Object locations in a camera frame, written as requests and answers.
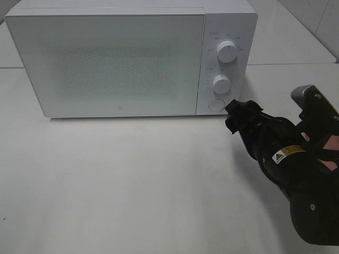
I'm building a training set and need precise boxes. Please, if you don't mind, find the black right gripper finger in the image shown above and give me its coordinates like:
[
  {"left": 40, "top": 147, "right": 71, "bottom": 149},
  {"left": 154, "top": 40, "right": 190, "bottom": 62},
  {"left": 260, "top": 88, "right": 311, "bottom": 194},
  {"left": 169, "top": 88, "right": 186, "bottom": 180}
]
[
  {"left": 225, "top": 99, "right": 251, "bottom": 114},
  {"left": 225, "top": 107, "right": 244, "bottom": 134}
]

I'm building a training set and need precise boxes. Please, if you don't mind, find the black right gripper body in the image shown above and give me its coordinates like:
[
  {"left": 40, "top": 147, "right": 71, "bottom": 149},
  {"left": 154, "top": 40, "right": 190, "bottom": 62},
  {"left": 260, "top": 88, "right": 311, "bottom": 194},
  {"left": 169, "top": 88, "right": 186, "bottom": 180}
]
[{"left": 239, "top": 101, "right": 302, "bottom": 164}]

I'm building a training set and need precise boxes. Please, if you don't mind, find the round white door button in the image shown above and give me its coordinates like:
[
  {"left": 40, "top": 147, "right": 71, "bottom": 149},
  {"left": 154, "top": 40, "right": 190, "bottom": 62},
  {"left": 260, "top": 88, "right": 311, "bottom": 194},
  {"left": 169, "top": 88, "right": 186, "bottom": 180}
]
[{"left": 209, "top": 99, "right": 225, "bottom": 112}]

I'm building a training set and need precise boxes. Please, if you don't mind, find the pink round plate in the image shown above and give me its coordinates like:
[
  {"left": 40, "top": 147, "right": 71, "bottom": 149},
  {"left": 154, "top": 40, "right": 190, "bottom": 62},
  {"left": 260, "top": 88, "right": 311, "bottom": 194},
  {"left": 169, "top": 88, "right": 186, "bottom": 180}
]
[{"left": 323, "top": 135, "right": 339, "bottom": 171}]

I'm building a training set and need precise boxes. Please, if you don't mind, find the white microwave door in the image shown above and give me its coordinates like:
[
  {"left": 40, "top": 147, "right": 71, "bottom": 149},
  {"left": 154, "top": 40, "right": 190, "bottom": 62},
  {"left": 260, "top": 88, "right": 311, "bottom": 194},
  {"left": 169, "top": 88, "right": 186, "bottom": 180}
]
[{"left": 6, "top": 12, "right": 205, "bottom": 117}]

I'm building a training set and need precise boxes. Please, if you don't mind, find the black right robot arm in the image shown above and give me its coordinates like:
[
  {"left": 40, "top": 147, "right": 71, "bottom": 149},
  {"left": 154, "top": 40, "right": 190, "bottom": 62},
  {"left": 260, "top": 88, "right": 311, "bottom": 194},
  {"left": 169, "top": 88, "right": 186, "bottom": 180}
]
[{"left": 225, "top": 100, "right": 338, "bottom": 246}]

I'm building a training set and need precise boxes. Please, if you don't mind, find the lower white microwave knob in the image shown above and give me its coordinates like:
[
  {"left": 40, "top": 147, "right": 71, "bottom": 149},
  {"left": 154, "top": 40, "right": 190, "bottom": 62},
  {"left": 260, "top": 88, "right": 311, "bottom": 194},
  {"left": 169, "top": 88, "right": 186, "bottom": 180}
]
[{"left": 212, "top": 75, "right": 231, "bottom": 94}]

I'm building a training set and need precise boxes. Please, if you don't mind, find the white microwave knob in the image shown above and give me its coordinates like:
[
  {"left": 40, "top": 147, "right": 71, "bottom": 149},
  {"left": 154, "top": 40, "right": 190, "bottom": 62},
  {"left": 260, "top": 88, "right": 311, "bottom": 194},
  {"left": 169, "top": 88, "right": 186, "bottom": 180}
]
[
  {"left": 216, "top": 39, "right": 238, "bottom": 63},
  {"left": 212, "top": 75, "right": 231, "bottom": 94}
]

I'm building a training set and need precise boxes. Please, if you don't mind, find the upper white microwave knob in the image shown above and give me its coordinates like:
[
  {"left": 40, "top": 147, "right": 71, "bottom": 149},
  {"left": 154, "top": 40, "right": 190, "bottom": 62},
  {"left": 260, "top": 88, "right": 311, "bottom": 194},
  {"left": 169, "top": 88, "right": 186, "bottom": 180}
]
[{"left": 216, "top": 39, "right": 238, "bottom": 63}]

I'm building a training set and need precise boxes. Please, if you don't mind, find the white microwave oven body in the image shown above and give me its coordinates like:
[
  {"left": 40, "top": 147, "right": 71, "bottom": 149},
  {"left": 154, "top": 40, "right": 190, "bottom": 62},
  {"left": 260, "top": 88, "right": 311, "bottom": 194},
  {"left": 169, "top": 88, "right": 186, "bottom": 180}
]
[{"left": 4, "top": 1, "right": 258, "bottom": 115}]

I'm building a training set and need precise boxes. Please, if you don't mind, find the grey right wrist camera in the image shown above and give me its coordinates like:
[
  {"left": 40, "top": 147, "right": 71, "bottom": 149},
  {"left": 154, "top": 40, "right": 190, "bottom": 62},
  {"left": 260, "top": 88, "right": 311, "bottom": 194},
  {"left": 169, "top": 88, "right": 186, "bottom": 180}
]
[{"left": 291, "top": 85, "right": 338, "bottom": 126}]

